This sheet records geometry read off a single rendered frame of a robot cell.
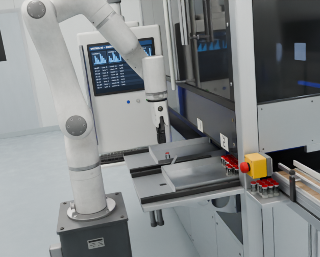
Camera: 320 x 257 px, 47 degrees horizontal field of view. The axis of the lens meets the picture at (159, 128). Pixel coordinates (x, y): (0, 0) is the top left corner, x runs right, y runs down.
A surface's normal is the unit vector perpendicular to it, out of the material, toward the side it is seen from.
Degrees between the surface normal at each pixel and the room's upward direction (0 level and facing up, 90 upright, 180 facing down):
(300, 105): 90
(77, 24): 90
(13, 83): 90
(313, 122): 90
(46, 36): 127
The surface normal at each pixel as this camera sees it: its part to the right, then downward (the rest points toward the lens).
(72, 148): -0.36, -0.68
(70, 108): 0.01, -0.22
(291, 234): 0.20, 0.22
